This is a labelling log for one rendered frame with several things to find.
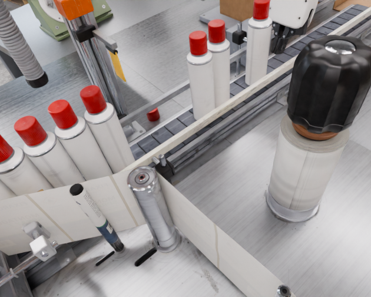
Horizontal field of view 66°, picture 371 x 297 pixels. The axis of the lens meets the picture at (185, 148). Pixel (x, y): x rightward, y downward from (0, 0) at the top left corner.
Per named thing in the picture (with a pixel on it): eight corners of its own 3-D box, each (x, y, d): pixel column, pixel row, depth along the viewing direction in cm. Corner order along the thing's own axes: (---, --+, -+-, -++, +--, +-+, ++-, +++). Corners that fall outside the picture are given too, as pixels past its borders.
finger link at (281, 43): (282, 26, 68) (272, 53, 72) (293, 30, 67) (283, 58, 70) (290, 25, 70) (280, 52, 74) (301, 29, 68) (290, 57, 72)
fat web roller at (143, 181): (164, 258, 47) (135, 200, 33) (148, 238, 49) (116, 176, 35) (185, 240, 48) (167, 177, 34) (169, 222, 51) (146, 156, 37)
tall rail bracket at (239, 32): (249, 87, 81) (252, 31, 69) (231, 76, 85) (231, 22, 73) (257, 82, 82) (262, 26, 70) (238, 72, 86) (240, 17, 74)
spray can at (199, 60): (203, 126, 66) (195, 45, 50) (189, 116, 69) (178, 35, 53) (219, 115, 67) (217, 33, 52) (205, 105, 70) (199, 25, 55)
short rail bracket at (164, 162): (169, 199, 60) (159, 164, 51) (161, 190, 62) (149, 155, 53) (181, 190, 61) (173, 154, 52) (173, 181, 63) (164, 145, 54)
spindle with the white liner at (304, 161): (296, 232, 47) (357, 85, 25) (255, 198, 52) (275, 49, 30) (328, 200, 50) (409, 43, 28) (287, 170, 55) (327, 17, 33)
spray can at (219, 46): (218, 114, 68) (215, 32, 52) (204, 105, 71) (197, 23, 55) (234, 104, 69) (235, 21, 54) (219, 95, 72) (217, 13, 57)
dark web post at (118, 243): (117, 254, 48) (71, 196, 34) (112, 247, 49) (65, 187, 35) (126, 247, 49) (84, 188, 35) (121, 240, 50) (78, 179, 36)
